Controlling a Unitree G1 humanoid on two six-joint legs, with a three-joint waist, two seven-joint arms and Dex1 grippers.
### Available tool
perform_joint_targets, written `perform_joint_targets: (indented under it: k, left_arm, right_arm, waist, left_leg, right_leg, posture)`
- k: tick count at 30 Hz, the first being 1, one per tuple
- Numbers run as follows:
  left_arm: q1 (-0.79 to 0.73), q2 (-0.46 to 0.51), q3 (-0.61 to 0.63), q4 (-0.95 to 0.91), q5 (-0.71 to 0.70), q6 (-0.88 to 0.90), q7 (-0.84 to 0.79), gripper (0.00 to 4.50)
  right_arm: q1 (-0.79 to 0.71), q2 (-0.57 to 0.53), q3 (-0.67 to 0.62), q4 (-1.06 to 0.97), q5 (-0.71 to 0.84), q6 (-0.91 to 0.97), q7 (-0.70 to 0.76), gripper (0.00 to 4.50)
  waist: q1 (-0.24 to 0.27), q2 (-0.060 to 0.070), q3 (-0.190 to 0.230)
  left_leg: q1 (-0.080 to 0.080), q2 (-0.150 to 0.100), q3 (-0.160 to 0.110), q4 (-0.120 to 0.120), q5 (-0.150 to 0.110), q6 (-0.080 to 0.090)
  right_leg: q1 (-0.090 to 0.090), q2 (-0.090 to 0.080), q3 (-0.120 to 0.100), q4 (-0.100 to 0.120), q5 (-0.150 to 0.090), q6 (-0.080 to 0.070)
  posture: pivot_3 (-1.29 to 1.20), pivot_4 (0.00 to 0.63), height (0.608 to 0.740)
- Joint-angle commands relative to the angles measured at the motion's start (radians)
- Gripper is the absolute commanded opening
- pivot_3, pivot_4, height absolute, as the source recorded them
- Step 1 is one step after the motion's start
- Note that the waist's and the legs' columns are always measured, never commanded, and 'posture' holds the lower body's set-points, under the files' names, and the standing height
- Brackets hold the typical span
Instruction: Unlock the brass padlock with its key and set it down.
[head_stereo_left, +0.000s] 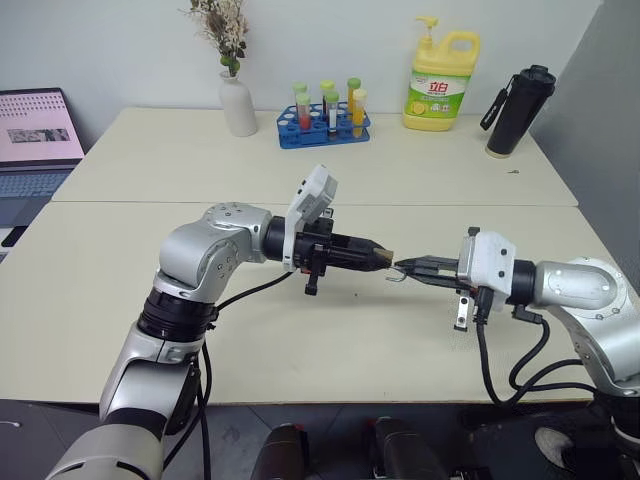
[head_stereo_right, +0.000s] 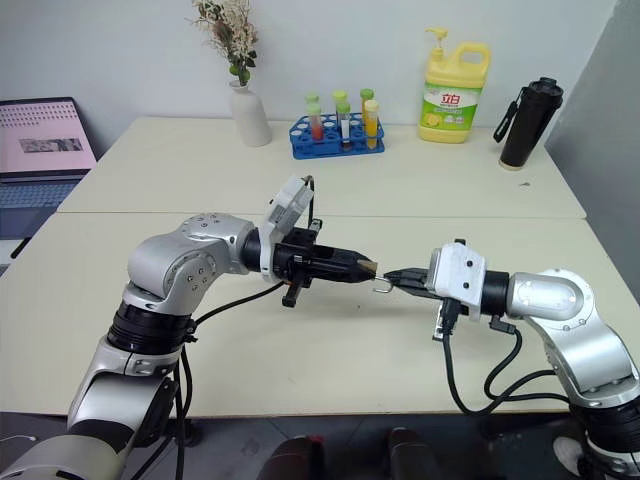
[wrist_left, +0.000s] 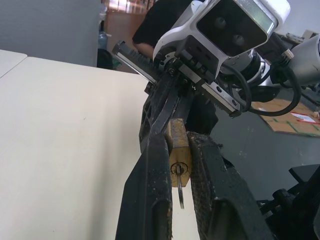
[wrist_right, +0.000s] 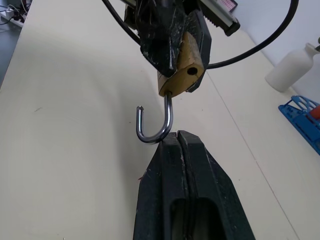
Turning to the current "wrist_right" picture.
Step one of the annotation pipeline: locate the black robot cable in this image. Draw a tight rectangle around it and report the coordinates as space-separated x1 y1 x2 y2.
101 0 300 70

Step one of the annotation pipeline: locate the blue plastic rack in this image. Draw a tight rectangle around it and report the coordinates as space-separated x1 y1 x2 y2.
277 95 320 156

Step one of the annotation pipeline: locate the white power strip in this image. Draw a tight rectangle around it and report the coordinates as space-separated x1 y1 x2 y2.
0 4 29 25

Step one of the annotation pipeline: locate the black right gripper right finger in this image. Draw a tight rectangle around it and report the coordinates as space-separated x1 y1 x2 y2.
177 129 256 240

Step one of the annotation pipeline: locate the red item in rack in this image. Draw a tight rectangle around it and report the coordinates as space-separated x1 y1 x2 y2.
309 104 320 121

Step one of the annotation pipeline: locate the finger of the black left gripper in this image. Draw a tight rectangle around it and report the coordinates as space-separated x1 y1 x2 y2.
138 0 201 78
185 10 213 94

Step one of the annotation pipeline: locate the brass padlock with steel shackle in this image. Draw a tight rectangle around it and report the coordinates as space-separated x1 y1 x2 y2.
135 31 205 144

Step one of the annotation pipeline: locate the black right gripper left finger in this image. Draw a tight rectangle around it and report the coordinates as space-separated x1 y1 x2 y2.
133 131 189 240

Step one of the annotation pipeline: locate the white plastic bottle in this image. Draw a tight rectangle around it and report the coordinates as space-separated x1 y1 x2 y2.
264 42 318 93

